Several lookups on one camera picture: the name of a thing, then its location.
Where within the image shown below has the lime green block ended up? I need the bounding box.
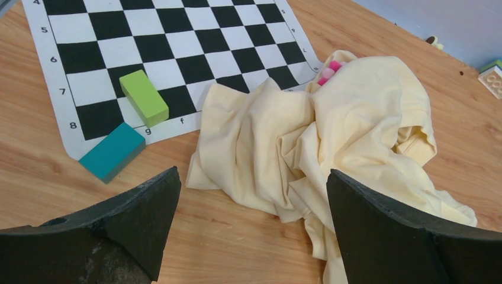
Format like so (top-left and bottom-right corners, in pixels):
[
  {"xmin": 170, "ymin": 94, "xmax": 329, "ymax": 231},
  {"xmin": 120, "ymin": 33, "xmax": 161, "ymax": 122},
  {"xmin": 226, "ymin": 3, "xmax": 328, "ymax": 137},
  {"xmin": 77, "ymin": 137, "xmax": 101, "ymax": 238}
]
[{"xmin": 119, "ymin": 69, "xmax": 169, "ymax": 128}]

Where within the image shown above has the teal block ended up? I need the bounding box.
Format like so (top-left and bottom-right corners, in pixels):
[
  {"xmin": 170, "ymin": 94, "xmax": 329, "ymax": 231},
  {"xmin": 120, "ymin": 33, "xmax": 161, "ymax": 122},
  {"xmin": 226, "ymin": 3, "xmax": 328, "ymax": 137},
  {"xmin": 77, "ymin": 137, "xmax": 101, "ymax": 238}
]
[{"xmin": 79, "ymin": 123, "xmax": 146, "ymax": 183}]

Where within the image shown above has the black white chessboard mat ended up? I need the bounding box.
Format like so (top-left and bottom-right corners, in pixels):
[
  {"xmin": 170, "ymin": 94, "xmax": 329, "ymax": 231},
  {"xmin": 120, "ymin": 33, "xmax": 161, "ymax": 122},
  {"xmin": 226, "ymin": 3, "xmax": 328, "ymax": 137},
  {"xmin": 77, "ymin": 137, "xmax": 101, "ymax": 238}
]
[{"xmin": 22, "ymin": 0, "xmax": 321, "ymax": 160}]

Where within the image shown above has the cream yellow garment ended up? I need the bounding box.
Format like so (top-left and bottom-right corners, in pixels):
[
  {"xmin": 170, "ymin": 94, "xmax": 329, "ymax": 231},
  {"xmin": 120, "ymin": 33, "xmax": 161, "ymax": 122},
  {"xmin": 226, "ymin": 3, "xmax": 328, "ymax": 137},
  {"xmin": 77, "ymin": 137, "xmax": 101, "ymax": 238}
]
[{"xmin": 186, "ymin": 50, "xmax": 477, "ymax": 283}]

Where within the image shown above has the green blue brick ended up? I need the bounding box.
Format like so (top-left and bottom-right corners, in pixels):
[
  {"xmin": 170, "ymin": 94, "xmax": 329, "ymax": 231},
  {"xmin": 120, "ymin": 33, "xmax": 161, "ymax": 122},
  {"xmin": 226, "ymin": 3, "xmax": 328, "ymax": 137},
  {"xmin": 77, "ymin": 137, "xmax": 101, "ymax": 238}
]
[{"xmin": 478, "ymin": 58, "xmax": 502, "ymax": 73}]

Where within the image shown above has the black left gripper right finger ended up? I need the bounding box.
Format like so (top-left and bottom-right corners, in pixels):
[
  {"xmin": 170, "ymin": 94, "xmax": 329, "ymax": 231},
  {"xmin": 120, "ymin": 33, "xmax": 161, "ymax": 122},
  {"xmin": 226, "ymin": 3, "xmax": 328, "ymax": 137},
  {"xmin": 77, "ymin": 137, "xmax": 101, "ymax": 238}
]
[{"xmin": 326, "ymin": 170, "xmax": 501, "ymax": 283}]

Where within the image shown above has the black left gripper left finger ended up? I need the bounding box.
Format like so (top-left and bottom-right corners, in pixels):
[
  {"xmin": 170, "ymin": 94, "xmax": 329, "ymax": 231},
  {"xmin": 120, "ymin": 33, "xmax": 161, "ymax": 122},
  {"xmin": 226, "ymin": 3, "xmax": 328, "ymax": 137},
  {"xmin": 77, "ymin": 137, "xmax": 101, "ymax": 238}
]
[{"xmin": 1, "ymin": 167, "xmax": 181, "ymax": 283}]

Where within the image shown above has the pink flower brooch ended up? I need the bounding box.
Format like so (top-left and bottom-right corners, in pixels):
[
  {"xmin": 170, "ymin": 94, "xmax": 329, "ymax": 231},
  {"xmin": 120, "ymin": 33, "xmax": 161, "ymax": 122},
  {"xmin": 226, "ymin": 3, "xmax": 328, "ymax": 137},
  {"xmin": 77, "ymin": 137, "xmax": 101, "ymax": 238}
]
[{"xmin": 317, "ymin": 60, "xmax": 346, "ymax": 86}]

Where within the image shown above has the white toy brick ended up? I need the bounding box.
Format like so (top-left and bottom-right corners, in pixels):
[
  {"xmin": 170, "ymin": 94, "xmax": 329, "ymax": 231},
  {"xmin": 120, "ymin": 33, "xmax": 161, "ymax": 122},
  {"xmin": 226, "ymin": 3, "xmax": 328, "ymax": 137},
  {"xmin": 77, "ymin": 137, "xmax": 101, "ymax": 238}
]
[{"xmin": 478, "ymin": 66, "xmax": 502, "ymax": 99}]

